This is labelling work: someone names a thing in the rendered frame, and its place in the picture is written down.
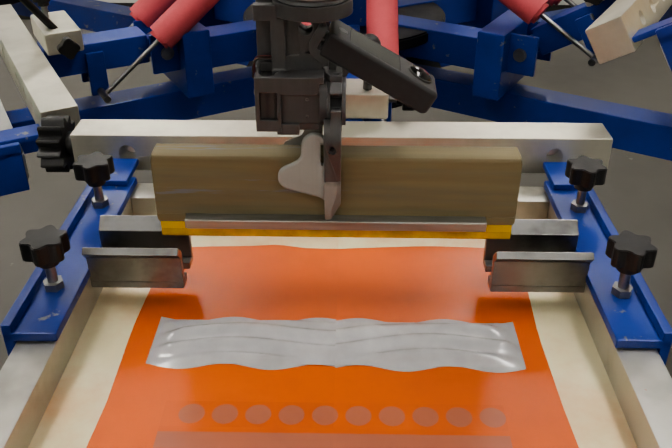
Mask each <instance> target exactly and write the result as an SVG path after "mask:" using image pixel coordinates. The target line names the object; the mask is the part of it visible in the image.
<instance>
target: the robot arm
mask: <svg viewBox="0 0 672 448"><path fill-rule="evenodd" d="M252 8H253V21H256V40H257V56H256V57H255V58H254V61H253V63H252V78H253V79H254V95H255V116H256V130H257V132H277V135H299V133H300V130H304V131H303V133H302V134H301V135H299V136H296V137H294V138H291V139H289V140H287V141H285V143H284V144H283V145H301V156H300V157H299V159H298V160H296V161H294V162H292V163H290V164H288V165H285V166H283V167H282V168H281V169H280V170H279V172H278V180H279V183H280V184H281V185H282V186H283V187H284V188H286V189H290V190H294V191H297V192H301V193H305V194H309V195H313V196H317V197H320V198H322V199H323V200H324V208H325V220H331V219H332V217H333V216H334V214H335V213H336V211H337V209H338V208H339V206H340V204H341V145H342V125H346V76H347V75H348V73H351V74H353V75H354V76H356V77H358V78H360V79H361V80H363V81H365V82H367V83H368V84H370V85H372V86H374V87H375V88H377V89H379V90H381V91H382V92H384V93H386V94H388V95H389V96H391V97H393V98H395V99H396V100H398V101H400V102H401V103H403V104H405V105H407V106H409V107H410V108H412V109H414V110H416V111H417V112H419V113H426V112H427V111H428V110H429V108H430V107H431V106H432V104H433V103H434V101H435V100H436V99H437V90H436V84H435V78H434V76H433V75H432V74H430V73H428V72H427V71H426V70H425V69H423V68H421V67H419V66H416V65H415V64H413V63H411V62H409V61H408V60H406V59H404V58H403V57H401V56H399V55H398V54H396V53H394V52H392V51H391V50H389V49H387V48H386V47H384V46H382V45H381V44H379V43H377V42H375V41H374V40H372V39H370V38H369V37H367V36H365V35H364V34H362V33H360V32H358V31H357V30H355V29H353V28H352V27H350V26H348V25H347V24H345V23H343V22H341V21H340V19H343V18H346V17H348V16H350V15H351V14H352V13H353V0H255V2H254V3H253V5H252ZM330 21H331V22H330ZM302 22H304V23H311V25H308V26H306V25H304V24H302ZM329 22H330V23H329ZM255 61H257V64H256V67H255ZM260 71H261V72H260ZM254 73H255V75H254ZM323 125H324V135H323ZM321 145H324V162H323V163H321Z"/></svg>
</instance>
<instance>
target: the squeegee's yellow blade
mask: <svg viewBox="0 0 672 448"><path fill-rule="evenodd" d="M161 227H162V228H185V221H161ZM511 228H512V225H487V228H486V232H511Z"/></svg>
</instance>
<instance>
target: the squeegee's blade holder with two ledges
mask: <svg viewBox="0 0 672 448"><path fill-rule="evenodd" d="M185 228H187V229H271V230H355V231H439V232H486V228H487V221H486V218H485V217H465V216H378V215H334V216H333V217H332V219H331V220H325V215H292V214H206V213H187V214H186V217H185Z"/></svg>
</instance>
